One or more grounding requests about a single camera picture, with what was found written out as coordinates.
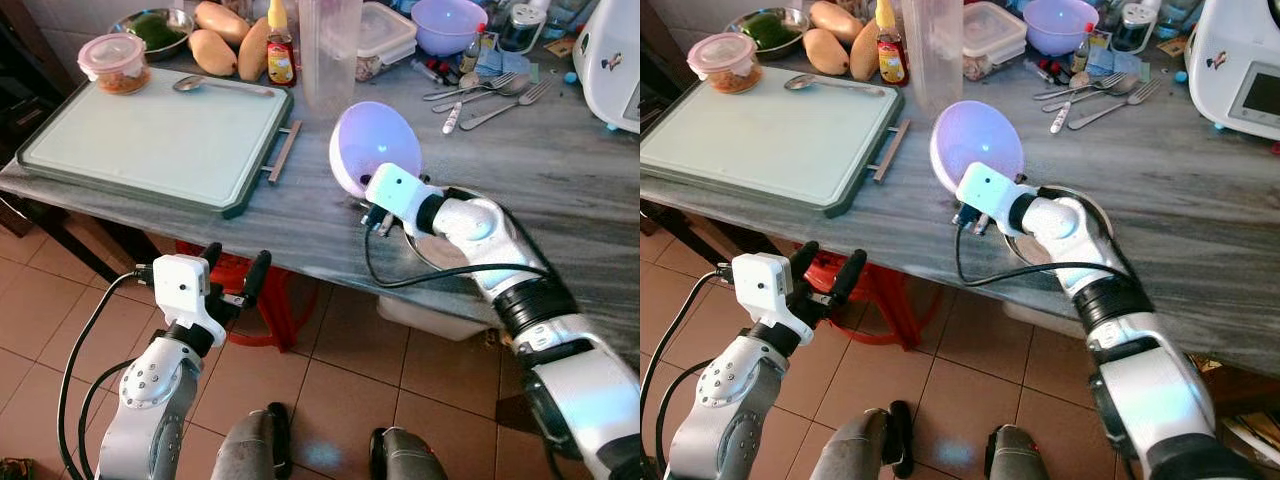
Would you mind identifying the steel bowl with greens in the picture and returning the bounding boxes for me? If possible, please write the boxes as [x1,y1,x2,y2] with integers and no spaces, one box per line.
[725,8,810,61]
[110,8,197,62]

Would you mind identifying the white kitchen appliance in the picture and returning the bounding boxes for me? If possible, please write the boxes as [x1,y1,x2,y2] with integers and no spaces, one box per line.
[573,0,641,134]
[1185,0,1280,142]

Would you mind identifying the blue cloth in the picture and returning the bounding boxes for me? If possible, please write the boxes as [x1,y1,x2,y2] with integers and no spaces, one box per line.
[475,46,527,82]
[1086,44,1133,80]

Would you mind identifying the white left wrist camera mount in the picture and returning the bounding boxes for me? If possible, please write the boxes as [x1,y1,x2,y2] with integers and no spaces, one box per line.
[732,252,817,347]
[152,254,230,347]

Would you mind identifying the clear plastic tumbler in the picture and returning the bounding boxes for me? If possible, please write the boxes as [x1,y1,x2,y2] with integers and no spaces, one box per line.
[903,0,967,117]
[298,0,364,117]

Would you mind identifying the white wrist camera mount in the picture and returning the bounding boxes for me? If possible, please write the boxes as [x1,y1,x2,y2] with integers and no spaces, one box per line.
[152,254,230,347]
[364,163,447,229]
[955,162,1041,237]
[732,252,817,347]

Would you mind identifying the white plastic box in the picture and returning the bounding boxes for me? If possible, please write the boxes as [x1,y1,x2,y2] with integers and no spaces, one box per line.
[377,294,503,343]
[1002,298,1089,341]

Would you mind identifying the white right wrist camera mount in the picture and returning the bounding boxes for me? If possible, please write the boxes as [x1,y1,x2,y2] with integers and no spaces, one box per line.
[364,163,447,229]
[955,162,1041,237]

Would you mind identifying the pale green serving tray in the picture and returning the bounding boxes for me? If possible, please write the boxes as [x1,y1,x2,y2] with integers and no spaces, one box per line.
[640,68,912,219]
[15,68,304,220]

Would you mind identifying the small dark condiment bottle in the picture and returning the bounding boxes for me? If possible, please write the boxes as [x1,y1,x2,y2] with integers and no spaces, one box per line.
[460,22,489,77]
[1072,22,1099,75]

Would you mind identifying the yellow-capped sauce bottle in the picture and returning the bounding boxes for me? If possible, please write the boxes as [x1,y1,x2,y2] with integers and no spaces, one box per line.
[265,0,299,89]
[875,0,910,88]

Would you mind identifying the steel fork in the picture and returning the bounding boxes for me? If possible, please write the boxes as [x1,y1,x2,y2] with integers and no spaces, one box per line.
[423,71,519,103]
[1067,80,1162,132]
[1033,71,1127,103]
[459,80,552,133]

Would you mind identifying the red plastic stool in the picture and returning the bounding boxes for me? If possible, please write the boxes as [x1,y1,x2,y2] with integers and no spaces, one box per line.
[175,240,323,353]
[795,243,928,353]

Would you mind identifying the grey right robot leg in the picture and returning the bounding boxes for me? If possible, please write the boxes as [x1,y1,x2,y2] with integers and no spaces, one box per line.
[984,424,1053,480]
[369,427,449,480]

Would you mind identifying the white-handled spoon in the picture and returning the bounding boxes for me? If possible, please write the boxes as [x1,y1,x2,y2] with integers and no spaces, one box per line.
[1050,72,1092,136]
[442,72,482,137]

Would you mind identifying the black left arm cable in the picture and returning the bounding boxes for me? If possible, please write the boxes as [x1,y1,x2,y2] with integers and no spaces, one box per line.
[78,357,137,480]
[654,358,717,473]
[56,263,154,480]
[640,262,737,446]

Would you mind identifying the pink-lidded plastic food tub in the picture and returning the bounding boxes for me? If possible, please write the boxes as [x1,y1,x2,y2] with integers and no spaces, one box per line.
[687,32,762,95]
[78,33,152,96]

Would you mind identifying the clear lidded food container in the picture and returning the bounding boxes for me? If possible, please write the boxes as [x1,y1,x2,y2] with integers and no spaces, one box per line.
[355,2,419,82]
[962,2,1029,82]

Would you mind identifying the dark wooden furniture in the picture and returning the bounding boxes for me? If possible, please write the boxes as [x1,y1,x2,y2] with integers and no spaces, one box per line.
[0,0,113,287]
[640,0,723,269]

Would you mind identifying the purple plastic bowl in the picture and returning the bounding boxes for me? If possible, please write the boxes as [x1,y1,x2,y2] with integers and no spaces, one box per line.
[929,101,1027,197]
[1022,0,1100,58]
[411,0,490,58]
[329,101,422,200]

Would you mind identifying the steel spoon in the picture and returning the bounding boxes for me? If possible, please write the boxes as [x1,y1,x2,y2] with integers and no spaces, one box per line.
[432,74,533,114]
[172,75,277,99]
[783,73,890,98]
[1040,74,1142,114]

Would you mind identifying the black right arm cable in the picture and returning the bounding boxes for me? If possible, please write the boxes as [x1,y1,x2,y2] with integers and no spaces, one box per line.
[362,226,552,292]
[954,226,1137,289]

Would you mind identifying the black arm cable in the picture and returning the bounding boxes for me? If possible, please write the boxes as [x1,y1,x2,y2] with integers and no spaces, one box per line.
[78,357,137,480]
[56,263,154,480]
[654,358,717,473]
[362,226,552,292]
[954,226,1137,289]
[640,262,737,446]

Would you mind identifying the yellow mango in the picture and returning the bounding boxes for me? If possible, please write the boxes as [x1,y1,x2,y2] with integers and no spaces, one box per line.
[808,0,867,47]
[802,28,852,78]
[193,0,252,47]
[189,28,239,78]
[238,15,273,83]
[850,15,883,83]

